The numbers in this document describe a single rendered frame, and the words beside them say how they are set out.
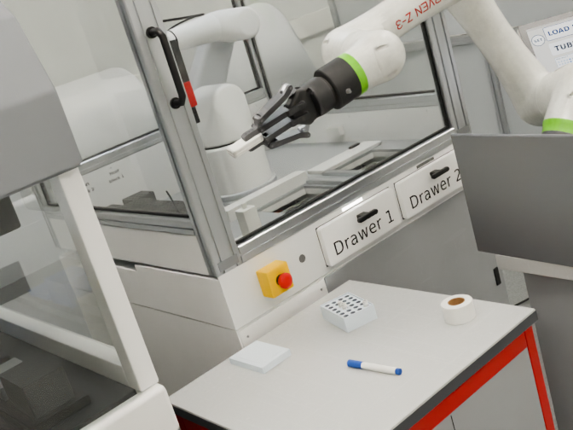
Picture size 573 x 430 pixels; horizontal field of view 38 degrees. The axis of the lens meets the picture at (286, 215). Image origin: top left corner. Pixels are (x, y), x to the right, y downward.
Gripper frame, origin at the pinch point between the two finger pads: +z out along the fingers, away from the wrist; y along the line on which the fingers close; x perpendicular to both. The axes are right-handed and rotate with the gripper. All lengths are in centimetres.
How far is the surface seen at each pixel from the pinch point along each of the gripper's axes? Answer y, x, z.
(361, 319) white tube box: -55, 4, -8
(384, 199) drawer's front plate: -57, -30, -41
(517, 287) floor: -184, -79, -115
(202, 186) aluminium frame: -19.7, -27.4, 4.7
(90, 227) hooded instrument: 3.2, 0.0, 33.7
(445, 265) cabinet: -91, -27, -52
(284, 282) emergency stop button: -47.7, -14.6, 0.3
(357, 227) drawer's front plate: -57, -26, -29
